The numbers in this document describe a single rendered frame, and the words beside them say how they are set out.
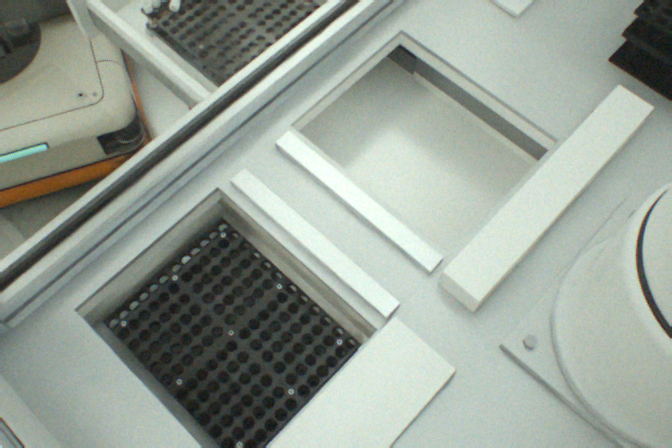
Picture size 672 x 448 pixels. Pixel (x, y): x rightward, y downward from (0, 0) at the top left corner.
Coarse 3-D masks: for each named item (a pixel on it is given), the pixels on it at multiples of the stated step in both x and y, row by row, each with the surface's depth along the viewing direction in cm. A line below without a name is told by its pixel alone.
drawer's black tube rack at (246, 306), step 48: (240, 240) 79; (192, 288) 76; (240, 288) 79; (288, 288) 79; (144, 336) 77; (192, 336) 74; (240, 336) 75; (288, 336) 77; (336, 336) 77; (192, 384) 74; (240, 384) 72; (288, 384) 72; (240, 432) 72
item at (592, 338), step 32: (608, 224) 73; (640, 224) 55; (576, 256) 72; (608, 256) 58; (640, 256) 53; (576, 288) 67; (608, 288) 57; (640, 288) 52; (544, 320) 69; (576, 320) 64; (608, 320) 57; (640, 320) 52; (512, 352) 67; (544, 352) 67; (576, 352) 65; (608, 352) 58; (640, 352) 54; (544, 384) 67; (576, 384) 64; (608, 384) 61; (640, 384) 56; (608, 416) 63; (640, 416) 61
